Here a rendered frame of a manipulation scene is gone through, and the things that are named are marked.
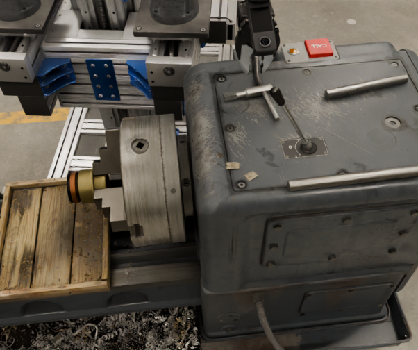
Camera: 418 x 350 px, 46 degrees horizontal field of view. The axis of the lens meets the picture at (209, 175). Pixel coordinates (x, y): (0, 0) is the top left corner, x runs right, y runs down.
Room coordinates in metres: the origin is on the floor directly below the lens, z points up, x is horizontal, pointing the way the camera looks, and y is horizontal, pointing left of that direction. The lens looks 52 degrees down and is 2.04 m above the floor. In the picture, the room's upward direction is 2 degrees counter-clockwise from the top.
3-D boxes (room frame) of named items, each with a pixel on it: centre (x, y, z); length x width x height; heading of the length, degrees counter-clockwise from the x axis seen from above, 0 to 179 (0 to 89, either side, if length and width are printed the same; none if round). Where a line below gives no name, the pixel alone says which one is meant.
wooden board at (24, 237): (0.71, 0.43, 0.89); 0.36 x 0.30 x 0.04; 5
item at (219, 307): (0.79, -0.25, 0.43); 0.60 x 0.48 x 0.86; 95
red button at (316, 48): (1.00, -0.28, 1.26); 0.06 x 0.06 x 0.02; 5
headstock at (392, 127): (0.79, -0.25, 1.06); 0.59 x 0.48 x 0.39; 95
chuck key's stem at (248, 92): (0.83, -0.09, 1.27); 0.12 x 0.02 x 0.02; 103
